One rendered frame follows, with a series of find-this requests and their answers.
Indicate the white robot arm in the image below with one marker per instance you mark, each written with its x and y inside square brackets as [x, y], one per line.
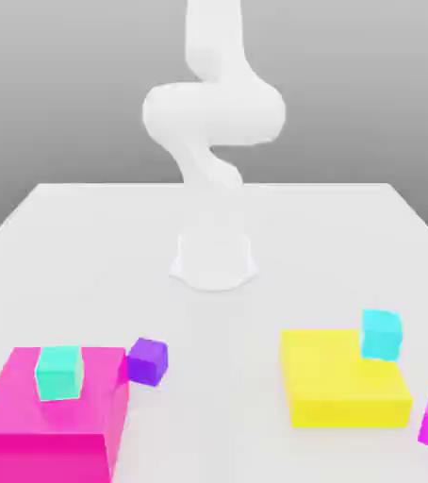
[214, 113]

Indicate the large yellow box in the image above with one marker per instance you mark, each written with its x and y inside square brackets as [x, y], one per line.
[342, 385]

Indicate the small purple cube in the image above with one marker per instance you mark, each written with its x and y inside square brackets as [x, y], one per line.
[148, 362]

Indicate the small turquoise cube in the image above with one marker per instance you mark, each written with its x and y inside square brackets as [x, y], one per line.
[59, 373]

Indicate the small cyan cube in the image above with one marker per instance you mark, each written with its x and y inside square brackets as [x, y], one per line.
[381, 336]

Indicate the large pink box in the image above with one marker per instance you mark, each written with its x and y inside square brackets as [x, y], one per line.
[48, 430]

